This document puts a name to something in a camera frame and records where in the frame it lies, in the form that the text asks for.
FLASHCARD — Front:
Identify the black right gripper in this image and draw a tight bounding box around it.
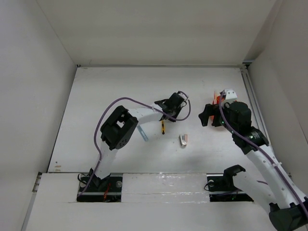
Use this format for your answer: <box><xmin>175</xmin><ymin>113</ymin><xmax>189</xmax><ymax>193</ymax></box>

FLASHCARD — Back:
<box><xmin>198</xmin><ymin>103</ymin><xmax>237</xmax><ymax>134</ymax></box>

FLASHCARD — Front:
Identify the thin pink highlighter pen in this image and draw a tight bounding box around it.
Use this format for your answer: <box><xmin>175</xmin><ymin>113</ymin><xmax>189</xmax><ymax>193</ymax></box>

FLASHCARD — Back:
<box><xmin>213</xmin><ymin>90</ymin><xmax>218</xmax><ymax>104</ymax></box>

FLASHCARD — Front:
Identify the yellow utility knife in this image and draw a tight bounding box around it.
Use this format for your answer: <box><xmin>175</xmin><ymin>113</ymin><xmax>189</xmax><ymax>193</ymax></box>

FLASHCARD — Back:
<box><xmin>161</xmin><ymin>120</ymin><xmax>166</xmax><ymax>135</ymax></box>

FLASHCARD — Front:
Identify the small pink white stapler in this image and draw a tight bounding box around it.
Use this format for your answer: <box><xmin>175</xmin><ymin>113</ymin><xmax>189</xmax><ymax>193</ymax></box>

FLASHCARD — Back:
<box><xmin>179</xmin><ymin>134</ymin><xmax>188</xmax><ymax>147</ymax></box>

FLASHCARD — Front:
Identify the blue mechanical pencil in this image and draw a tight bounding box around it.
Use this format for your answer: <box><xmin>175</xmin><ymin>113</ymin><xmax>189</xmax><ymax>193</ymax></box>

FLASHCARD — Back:
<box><xmin>137</xmin><ymin>126</ymin><xmax>149</xmax><ymax>141</ymax></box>

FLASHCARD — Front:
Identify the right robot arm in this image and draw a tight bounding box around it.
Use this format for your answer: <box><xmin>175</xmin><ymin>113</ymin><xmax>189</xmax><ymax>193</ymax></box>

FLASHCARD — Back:
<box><xmin>198</xmin><ymin>101</ymin><xmax>308</xmax><ymax>231</ymax></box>

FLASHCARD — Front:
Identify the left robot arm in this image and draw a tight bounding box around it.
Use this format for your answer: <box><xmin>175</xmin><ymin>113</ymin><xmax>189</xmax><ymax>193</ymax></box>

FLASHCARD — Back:
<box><xmin>86</xmin><ymin>91</ymin><xmax>192</xmax><ymax>191</ymax></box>

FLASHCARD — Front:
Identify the orange round container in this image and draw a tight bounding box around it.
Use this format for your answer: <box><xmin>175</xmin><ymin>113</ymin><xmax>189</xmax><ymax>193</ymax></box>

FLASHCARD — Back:
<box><xmin>210</xmin><ymin>96</ymin><xmax>221</xmax><ymax>120</ymax></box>

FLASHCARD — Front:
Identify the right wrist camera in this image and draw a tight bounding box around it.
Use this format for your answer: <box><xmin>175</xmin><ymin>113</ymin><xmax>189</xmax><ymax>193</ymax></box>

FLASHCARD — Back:
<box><xmin>220</xmin><ymin>89</ymin><xmax>238</xmax><ymax>101</ymax></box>

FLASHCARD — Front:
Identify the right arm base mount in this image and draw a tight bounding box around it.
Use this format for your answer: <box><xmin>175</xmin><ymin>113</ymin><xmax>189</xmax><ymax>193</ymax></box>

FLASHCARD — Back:
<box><xmin>204</xmin><ymin>165</ymin><xmax>254</xmax><ymax>202</ymax></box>

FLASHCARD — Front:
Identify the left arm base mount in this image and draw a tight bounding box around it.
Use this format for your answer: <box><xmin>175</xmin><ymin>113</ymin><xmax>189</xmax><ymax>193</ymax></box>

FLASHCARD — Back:
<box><xmin>77</xmin><ymin>169</ymin><xmax>123</xmax><ymax>203</ymax></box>

